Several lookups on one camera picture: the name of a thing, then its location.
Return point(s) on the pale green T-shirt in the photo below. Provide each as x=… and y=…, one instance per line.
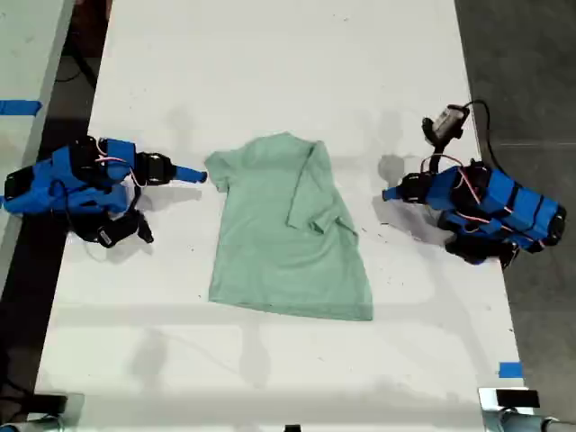
x=288, y=261

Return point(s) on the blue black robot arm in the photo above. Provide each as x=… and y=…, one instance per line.
x=45, y=184
x=513, y=207

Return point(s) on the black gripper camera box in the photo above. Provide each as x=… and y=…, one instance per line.
x=114, y=231
x=445, y=123

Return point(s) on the square blue tape piece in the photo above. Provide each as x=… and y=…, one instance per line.
x=510, y=370

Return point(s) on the grey metal pipe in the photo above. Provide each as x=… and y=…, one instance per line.
x=531, y=423
x=27, y=425

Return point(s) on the small black clamp box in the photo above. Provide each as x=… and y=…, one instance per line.
x=517, y=398
x=50, y=403

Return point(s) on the long blue tape strip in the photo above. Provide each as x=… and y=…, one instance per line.
x=20, y=108

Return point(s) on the pale side table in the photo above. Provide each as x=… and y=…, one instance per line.
x=22, y=49

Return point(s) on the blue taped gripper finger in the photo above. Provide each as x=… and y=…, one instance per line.
x=393, y=193
x=189, y=173

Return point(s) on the small black edge block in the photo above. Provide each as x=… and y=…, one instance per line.
x=292, y=428

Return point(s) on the silver table clamp plate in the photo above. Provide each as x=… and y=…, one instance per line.
x=488, y=405
x=74, y=409

